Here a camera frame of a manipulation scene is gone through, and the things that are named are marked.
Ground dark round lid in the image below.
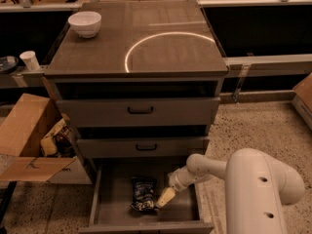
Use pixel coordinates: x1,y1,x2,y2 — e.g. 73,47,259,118
0,56,19,74

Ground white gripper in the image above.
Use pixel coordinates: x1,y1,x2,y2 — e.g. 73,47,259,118
155,166,212,209

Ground grey metal shelf rail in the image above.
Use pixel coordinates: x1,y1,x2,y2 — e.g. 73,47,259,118
225,54,312,78

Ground snack bags in box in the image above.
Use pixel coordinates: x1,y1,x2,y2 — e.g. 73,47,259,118
40,119,75,157

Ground grey middle drawer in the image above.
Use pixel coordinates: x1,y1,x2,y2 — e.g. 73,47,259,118
77,136,209,158

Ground cardboard box at right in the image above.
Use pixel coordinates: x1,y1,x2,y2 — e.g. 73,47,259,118
292,73,312,130

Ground grey open bottom drawer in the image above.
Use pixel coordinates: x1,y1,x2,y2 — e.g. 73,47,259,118
79,156,214,234

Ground open cardboard box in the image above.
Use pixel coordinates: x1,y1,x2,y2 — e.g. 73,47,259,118
0,94,92,184

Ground white ceramic bowl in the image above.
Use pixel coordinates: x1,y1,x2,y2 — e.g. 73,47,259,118
68,11,101,38

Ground grey top drawer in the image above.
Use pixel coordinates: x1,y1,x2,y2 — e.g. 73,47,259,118
58,97,220,128

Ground blue chip bag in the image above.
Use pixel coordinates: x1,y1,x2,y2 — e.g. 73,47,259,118
131,176,157,212

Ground white paper cup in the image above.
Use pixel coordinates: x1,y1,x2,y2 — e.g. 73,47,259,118
19,51,40,71

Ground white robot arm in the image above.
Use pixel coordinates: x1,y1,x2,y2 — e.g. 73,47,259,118
156,148,305,234

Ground grey drawer cabinet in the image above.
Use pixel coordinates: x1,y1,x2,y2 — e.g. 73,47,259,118
44,0,229,234

